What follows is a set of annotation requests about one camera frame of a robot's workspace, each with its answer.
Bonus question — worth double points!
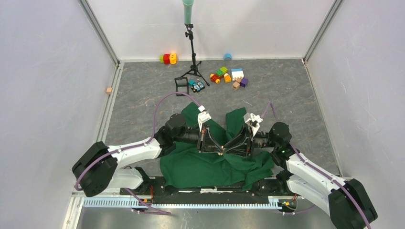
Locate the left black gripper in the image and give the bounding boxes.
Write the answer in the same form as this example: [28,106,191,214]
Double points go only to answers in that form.
[174,123,223,153]

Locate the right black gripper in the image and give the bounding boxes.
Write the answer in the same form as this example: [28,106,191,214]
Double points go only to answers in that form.
[224,124,278,157]

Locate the green cloth garment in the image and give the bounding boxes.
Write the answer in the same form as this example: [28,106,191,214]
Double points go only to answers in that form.
[160,102,275,191]

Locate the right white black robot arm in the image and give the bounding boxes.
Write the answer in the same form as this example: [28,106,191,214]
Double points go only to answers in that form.
[222,122,378,229]

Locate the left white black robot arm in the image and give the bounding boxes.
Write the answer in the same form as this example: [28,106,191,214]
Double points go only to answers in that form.
[72,112,226,197]

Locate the black brooch tray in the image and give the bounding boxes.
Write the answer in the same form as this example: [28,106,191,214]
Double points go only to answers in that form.
[174,77,190,96]

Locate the tan toy block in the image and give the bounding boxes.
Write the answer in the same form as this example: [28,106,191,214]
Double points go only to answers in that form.
[232,81,240,90]

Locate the purple toy block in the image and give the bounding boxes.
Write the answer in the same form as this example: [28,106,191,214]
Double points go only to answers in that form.
[240,78,249,88]

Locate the teal black toy block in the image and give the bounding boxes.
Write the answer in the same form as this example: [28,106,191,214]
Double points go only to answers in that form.
[188,80,205,93]

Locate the orange yellow toy block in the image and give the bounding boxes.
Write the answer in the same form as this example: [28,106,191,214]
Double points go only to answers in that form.
[224,73,232,83]

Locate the green red toy blocks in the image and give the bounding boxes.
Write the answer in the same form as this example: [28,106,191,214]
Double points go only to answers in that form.
[210,67,228,84]

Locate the white blue toy block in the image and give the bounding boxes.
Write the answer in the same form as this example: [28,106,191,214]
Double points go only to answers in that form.
[231,68,244,81]

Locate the black tripod stand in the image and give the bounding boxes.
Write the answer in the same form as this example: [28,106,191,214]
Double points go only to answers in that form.
[181,24,210,86]

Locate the blue toy cup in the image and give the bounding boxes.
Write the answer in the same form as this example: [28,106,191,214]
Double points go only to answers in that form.
[223,53,233,61]

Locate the red orange green toy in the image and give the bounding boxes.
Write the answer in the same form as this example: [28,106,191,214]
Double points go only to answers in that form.
[160,53,178,64]

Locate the teal cylinder on tripod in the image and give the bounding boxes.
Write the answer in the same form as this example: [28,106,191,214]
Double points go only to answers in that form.
[182,0,194,25]

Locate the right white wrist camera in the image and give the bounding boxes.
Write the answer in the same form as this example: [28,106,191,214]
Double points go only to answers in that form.
[243,112,263,136]

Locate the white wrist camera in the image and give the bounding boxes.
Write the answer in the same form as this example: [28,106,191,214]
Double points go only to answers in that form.
[197,105,212,131]
[243,112,263,136]

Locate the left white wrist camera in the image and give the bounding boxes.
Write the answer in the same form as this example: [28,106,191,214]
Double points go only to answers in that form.
[197,105,212,131]

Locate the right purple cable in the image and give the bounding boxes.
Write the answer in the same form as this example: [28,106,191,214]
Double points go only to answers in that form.
[261,102,373,229]

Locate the purple cable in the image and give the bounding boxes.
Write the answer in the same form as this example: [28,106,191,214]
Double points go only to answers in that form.
[261,102,373,229]
[74,92,205,192]

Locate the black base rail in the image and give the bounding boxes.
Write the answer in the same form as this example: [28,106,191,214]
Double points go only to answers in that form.
[131,177,295,204]

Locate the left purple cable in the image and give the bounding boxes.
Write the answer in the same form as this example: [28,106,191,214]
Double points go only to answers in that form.
[74,92,205,192]

